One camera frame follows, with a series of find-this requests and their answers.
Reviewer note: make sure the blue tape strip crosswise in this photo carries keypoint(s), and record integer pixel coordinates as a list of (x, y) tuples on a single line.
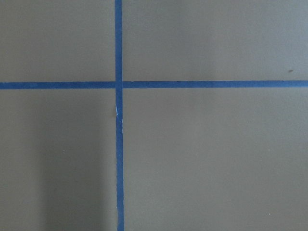
[(153, 84)]

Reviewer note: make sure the blue tape strip lengthwise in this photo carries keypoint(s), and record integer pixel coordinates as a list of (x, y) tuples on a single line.
[(119, 115)]

